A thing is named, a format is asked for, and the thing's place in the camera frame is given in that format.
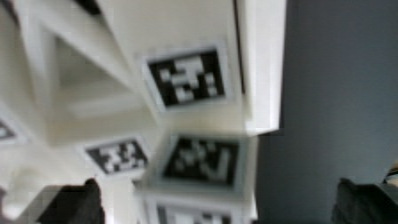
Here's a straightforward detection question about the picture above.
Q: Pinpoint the white chair leg cube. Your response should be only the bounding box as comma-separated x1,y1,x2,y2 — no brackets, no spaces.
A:
135,133,258,224

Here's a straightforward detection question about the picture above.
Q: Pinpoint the white long side rail back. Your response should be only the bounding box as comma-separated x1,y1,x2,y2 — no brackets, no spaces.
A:
100,0,244,133

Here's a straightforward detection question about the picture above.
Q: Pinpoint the white long side rail front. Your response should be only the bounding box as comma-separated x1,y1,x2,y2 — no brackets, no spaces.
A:
0,99,153,224

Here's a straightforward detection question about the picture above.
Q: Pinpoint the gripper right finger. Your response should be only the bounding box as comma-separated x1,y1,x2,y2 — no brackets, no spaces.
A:
332,178,398,224

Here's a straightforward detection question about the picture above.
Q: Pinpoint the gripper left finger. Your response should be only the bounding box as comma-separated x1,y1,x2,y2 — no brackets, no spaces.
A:
13,179,105,224

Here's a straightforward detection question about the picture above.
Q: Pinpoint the white right fence rail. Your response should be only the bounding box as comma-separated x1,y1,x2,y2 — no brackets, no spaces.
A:
238,0,288,135

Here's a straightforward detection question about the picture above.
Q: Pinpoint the white long side rail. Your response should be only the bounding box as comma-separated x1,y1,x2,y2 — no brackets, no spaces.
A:
100,0,244,133
0,99,153,224

